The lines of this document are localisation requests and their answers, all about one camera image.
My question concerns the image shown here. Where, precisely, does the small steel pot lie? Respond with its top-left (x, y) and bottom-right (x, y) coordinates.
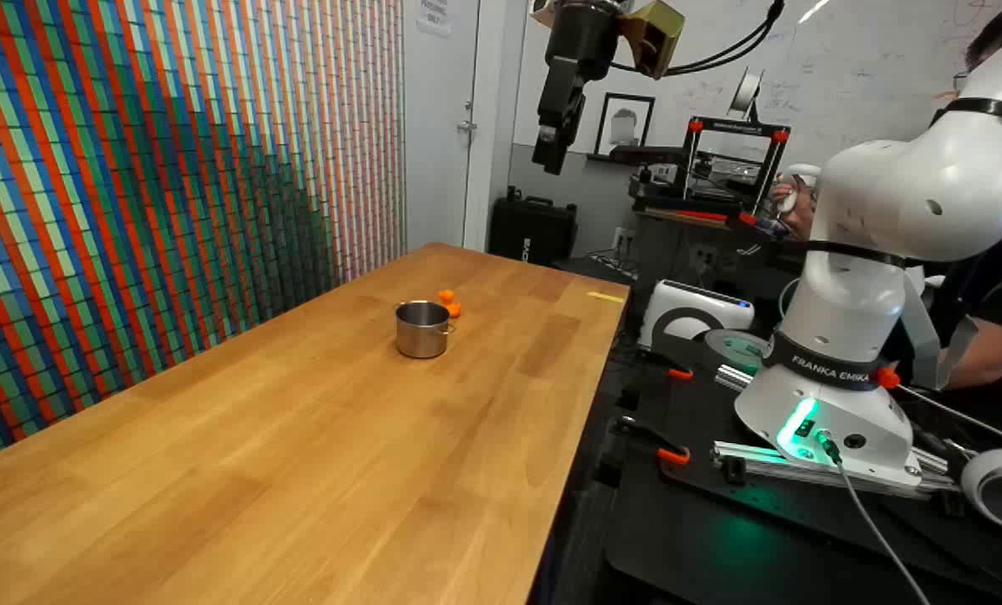
top-left (396, 299), bottom-right (451, 361)

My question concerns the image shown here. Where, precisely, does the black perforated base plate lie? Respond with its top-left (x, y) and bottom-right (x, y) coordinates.
top-left (606, 342), bottom-right (1002, 605)

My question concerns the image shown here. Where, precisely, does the yellow wrist camera box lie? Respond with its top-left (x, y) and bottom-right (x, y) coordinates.
top-left (623, 0), bottom-right (686, 78)

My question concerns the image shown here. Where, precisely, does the orange black clamp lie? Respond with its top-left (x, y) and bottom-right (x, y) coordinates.
top-left (619, 412), bottom-right (693, 472)
top-left (636, 354), bottom-right (697, 382)

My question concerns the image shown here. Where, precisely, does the white cable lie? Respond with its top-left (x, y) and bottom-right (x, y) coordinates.
top-left (820, 440), bottom-right (934, 605)

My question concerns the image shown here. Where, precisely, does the white box device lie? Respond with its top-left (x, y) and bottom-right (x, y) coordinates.
top-left (636, 280), bottom-right (756, 348)

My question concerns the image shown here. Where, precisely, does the black orange 3D printer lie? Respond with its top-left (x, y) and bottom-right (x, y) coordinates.
top-left (628, 119), bottom-right (792, 216)

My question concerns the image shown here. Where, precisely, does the orange rubber duck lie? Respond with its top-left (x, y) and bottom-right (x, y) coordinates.
top-left (439, 290), bottom-right (463, 318)

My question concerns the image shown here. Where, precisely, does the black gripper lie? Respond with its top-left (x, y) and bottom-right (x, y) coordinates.
top-left (531, 0), bottom-right (625, 175)

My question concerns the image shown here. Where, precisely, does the black case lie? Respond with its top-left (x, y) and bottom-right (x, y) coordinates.
top-left (488, 189), bottom-right (579, 264)

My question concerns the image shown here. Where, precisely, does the framed portrait picture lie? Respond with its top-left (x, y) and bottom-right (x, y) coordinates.
top-left (597, 94), bottom-right (657, 157)

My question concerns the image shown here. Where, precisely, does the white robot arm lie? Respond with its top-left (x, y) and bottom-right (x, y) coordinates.
top-left (733, 48), bottom-right (1002, 485)

